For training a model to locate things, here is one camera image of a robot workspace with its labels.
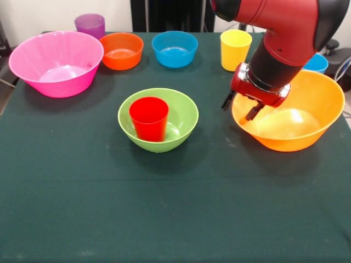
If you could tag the pink plastic bowl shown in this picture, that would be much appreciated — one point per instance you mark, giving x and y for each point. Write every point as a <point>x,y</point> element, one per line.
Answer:
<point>55,54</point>

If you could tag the blue plastic cup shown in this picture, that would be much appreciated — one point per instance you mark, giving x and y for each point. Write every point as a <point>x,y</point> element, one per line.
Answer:
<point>318,64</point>

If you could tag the yellow plastic cup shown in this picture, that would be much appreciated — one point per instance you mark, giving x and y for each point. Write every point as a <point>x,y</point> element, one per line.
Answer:
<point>233,52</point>

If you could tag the blue plastic bowl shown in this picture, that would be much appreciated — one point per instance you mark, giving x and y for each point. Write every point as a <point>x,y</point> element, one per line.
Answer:
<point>175,52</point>

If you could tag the purple plastic cup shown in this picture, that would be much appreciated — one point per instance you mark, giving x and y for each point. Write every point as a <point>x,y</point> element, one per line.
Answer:
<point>90,26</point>

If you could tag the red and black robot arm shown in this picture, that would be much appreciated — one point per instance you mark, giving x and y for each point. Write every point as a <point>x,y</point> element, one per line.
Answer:
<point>282,35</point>

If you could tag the dark green tablecloth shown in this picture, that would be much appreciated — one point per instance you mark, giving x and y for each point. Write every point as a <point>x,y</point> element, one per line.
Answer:
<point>164,191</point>

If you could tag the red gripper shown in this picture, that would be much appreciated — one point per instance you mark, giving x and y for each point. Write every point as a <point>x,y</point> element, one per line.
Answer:
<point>260,96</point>

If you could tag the orange plastic bowl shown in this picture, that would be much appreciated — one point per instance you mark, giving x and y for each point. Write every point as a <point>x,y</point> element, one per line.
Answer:
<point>122,52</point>

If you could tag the red plastic cup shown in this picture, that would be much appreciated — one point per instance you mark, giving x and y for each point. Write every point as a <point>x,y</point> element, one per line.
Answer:
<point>149,128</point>

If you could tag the yellow plastic bowl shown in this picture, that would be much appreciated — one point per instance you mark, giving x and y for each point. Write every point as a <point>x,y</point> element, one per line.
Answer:
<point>315,96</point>

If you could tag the green plastic bowl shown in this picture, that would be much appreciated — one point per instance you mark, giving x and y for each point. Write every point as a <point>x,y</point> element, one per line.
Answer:
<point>181,123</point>

